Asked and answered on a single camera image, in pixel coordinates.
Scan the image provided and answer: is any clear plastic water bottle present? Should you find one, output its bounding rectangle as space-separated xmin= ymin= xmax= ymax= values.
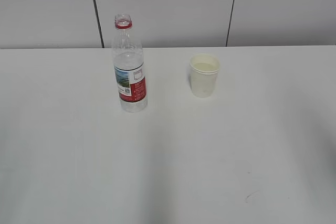
xmin=111 ymin=14 xmax=148 ymax=113

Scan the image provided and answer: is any white paper cup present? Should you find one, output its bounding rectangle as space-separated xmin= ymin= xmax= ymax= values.
xmin=190 ymin=54 xmax=220 ymax=98

